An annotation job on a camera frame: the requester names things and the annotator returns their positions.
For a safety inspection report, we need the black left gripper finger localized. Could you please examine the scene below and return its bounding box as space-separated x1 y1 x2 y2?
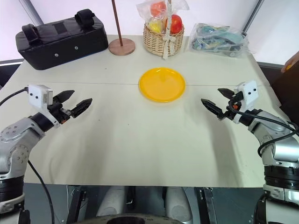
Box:
55 90 76 103
69 98 93 118

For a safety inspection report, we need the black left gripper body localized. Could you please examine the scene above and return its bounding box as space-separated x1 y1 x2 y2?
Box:
48 96 72 124

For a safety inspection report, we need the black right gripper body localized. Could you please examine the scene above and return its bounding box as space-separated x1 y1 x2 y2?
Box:
225 91 242 121

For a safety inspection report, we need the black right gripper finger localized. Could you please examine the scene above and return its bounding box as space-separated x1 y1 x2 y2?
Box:
217 88 236 99
200 98 227 120

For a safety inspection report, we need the yellow plastic plate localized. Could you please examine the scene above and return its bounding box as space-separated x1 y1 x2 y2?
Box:
138 67 186 103

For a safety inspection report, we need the red apple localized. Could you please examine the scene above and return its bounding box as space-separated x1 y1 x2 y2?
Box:
170 14 183 35

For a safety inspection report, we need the orange round fruit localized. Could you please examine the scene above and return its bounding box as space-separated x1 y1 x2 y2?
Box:
150 1 167 17

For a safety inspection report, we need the clear plastic fruit bag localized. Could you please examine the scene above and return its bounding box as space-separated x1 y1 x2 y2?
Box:
136 0 190 34

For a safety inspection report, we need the person's bare hand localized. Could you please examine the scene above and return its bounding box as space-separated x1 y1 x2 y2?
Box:
285 49 299 71

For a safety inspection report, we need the black padded bag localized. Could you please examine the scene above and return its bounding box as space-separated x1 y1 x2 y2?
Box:
15 8 109 71

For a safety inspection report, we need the clear bag of blue toys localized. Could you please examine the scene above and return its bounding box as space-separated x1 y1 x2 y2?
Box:
186 22 249 58

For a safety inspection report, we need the black side table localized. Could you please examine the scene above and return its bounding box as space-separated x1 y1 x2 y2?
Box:
0 59 24 89

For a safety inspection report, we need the wooden stand with round base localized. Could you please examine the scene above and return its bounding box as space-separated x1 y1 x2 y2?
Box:
108 0 137 56

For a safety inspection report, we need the cream tassel bow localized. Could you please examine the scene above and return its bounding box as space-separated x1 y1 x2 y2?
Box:
162 32 178 60

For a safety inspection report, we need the grey metal pole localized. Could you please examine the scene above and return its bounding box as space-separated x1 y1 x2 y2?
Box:
242 0 263 32

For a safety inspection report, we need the woven wicker basket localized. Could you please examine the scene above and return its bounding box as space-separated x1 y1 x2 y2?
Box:
142 0 185 57

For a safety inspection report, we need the white robot leg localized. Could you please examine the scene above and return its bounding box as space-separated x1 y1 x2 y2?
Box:
96 186 126 218
164 186 192 222

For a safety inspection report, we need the dark rounded robot torso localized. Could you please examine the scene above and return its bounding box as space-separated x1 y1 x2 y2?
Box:
78 212 189 224

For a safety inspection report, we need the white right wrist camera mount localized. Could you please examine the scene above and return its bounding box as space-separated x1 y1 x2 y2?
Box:
234 80 258 124

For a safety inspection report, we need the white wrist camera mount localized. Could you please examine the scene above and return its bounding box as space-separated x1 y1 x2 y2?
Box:
28 84 61 128
234 80 258 124

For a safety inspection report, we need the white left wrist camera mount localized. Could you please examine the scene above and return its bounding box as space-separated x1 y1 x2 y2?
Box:
28 84 61 128

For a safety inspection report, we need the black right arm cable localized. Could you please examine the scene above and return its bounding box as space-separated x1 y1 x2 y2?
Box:
233 109 299 160

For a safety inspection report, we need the black table frame strut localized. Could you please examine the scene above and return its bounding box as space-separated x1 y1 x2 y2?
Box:
66 185 87 224
197 186 218 224

